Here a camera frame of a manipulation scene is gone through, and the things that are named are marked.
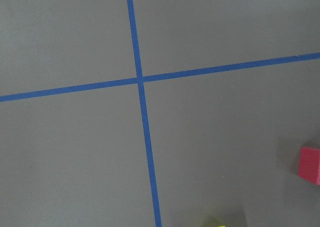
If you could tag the red foam block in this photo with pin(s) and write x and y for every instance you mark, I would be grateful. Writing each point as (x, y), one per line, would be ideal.
(309, 165)

